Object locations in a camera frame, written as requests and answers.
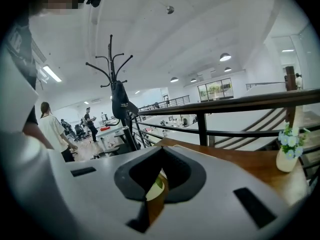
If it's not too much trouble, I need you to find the white pot with flowers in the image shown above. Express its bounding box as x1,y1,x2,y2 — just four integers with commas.
275,122,311,173

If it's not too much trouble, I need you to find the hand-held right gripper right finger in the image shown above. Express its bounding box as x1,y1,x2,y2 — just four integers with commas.
162,145,207,205

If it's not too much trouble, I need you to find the black coat rack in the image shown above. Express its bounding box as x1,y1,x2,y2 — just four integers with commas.
85,34,141,151

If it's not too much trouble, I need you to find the black hanging bag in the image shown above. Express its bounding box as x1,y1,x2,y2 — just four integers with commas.
110,80,140,122

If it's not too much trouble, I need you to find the black office chair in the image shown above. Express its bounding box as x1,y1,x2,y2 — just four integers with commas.
74,123,86,142

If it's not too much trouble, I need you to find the black metal balcony railing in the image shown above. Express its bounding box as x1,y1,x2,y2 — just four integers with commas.
138,94,191,111

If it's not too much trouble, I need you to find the person's left forearm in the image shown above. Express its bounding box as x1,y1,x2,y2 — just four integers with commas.
22,122,55,150

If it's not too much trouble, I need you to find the white ceiling air conditioner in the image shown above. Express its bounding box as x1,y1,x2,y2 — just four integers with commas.
31,39,48,64

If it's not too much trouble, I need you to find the brown wooden post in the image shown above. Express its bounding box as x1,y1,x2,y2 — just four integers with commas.
284,65,298,125

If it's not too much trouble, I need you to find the person's black shirt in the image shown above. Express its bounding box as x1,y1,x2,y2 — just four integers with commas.
3,11,39,125

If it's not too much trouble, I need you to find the black-framed window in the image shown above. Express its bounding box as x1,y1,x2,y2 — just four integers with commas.
197,77,234,103

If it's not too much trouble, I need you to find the white desk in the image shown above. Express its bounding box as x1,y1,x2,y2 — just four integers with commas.
94,123,126,147

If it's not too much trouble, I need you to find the fluorescent tube light with bracket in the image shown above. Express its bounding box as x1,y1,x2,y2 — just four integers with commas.
41,64,63,83

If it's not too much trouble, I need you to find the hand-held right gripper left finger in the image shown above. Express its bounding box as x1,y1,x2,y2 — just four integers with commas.
114,145,165,234

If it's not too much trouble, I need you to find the black railing with wooden handrail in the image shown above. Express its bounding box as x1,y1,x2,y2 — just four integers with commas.
129,88,320,185

